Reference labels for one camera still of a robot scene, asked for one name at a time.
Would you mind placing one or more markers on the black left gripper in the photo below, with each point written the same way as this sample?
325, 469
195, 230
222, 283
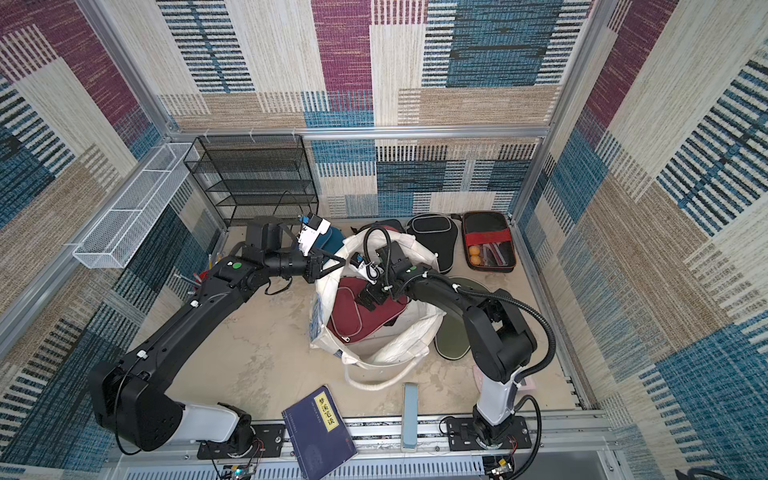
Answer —
317, 260

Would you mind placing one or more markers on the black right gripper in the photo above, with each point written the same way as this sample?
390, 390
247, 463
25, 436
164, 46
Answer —
384, 282

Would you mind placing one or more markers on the maroon paddle cover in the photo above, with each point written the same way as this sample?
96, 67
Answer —
351, 321

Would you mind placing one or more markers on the blue paddle cover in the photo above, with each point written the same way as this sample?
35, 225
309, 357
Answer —
331, 241

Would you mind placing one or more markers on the cream canvas tote bag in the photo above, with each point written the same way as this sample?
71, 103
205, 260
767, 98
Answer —
402, 346

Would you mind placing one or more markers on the black paddle cover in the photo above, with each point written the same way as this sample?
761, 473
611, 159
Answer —
438, 233

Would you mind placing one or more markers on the olive green paddle cover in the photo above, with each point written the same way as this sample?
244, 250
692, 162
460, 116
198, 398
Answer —
451, 341

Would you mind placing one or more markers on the red black mesh paddle case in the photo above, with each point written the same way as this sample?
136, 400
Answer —
487, 241

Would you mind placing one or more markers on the red ping pong paddle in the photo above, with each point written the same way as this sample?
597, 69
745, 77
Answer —
390, 224

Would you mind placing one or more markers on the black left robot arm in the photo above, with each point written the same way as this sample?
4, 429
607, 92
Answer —
129, 394

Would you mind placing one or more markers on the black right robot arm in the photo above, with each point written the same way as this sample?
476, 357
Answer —
509, 340

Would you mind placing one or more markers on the light blue eraser block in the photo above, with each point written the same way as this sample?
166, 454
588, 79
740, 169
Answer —
409, 420

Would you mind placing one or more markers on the dark blue book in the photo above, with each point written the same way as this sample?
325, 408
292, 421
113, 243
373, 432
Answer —
320, 439

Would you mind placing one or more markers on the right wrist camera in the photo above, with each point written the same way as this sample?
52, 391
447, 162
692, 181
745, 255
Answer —
365, 269

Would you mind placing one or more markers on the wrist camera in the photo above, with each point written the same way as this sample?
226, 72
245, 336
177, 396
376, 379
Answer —
312, 227
365, 269

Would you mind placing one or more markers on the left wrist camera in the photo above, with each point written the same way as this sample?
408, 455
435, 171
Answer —
312, 227

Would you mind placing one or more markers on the black wire mesh shelf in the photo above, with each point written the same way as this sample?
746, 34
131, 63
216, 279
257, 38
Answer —
248, 176

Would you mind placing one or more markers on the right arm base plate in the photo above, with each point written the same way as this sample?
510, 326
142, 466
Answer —
466, 434

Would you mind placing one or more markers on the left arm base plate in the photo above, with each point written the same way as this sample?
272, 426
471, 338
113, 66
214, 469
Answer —
259, 440

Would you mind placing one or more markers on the white wire mesh basket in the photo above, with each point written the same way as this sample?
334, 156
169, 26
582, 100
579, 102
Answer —
113, 241

